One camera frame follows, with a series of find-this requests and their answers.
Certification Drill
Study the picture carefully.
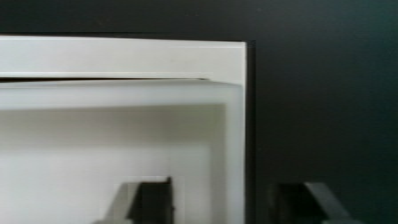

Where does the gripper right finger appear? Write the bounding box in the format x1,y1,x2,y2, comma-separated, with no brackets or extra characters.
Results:
268,182,364,224

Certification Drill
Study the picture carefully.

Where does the white drawer cabinet box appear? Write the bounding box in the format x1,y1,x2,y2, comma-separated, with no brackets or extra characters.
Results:
0,36,247,224

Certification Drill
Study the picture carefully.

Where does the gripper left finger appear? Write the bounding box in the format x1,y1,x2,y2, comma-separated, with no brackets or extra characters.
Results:
109,177,174,224

